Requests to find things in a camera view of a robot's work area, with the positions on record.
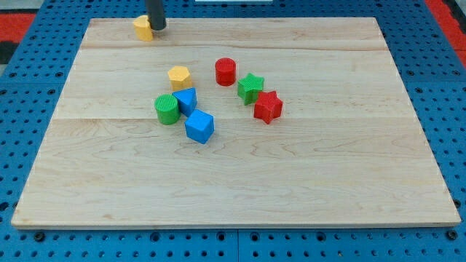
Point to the red star block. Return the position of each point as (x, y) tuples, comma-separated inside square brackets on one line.
[(268, 106)]

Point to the green star block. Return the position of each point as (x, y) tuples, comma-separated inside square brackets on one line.
[(249, 87)]

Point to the blue cube block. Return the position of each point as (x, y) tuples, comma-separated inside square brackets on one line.
[(199, 126)]

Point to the light wooden board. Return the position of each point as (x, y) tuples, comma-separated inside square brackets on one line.
[(348, 150)]

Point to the blue triangle block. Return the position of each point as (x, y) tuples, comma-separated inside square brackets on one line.
[(187, 100)]

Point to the red cylinder block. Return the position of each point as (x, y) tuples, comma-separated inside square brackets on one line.
[(225, 69)]

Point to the green cylinder block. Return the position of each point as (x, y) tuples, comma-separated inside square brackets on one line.
[(167, 109)]

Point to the yellow hexagon block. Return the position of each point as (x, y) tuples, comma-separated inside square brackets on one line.
[(180, 78)]

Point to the yellow heart block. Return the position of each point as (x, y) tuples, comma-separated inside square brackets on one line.
[(142, 28)]

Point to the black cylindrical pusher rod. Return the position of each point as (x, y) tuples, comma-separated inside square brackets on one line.
[(156, 14)]

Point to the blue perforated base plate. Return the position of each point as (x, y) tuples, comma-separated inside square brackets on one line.
[(36, 73)]

